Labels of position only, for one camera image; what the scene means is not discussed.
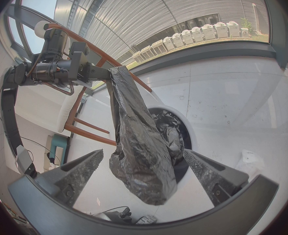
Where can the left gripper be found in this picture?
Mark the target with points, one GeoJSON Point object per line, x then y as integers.
{"type": "Point", "coordinates": [60, 71]}

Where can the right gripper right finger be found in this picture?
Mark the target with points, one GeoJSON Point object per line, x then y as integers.
{"type": "Point", "coordinates": [212, 180]}

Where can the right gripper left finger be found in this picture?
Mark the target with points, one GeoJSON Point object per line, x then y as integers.
{"type": "Point", "coordinates": [80, 175]}

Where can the black plastic bag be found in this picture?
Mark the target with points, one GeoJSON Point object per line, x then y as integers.
{"type": "Point", "coordinates": [139, 150]}

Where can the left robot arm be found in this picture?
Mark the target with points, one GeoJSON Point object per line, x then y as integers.
{"type": "Point", "coordinates": [9, 116]}

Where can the white trash bin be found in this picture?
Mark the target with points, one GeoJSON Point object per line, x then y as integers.
{"type": "Point", "coordinates": [191, 131]}

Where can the teal small table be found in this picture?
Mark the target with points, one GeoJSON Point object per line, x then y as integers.
{"type": "Point", "coordinates": [59, 142]}

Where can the clear plastic wrapper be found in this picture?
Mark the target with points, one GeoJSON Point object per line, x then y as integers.
{"type": "Point", "coordinates": [250, 160]}

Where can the window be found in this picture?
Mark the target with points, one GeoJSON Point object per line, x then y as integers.
{"type": "Point", "coordinates": [158, 13]}

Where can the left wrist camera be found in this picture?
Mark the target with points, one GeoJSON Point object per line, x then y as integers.
{"type": "Point", "coordinates": [79, 48]}

